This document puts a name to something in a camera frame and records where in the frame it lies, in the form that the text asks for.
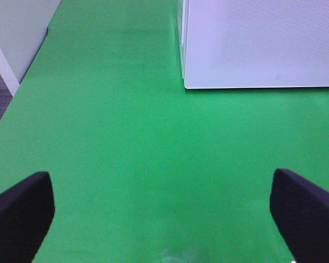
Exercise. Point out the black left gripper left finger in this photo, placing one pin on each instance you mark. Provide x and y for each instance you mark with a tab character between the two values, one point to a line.
26	212

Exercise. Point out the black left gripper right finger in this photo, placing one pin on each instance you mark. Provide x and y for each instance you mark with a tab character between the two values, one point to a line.
300	210

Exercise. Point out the white microwave door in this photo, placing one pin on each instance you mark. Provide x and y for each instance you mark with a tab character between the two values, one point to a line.
257	44

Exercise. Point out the green table cloth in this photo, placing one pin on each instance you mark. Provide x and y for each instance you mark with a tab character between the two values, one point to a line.
144	170

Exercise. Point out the white microwave oven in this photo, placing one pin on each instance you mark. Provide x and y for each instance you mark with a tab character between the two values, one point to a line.
181	24

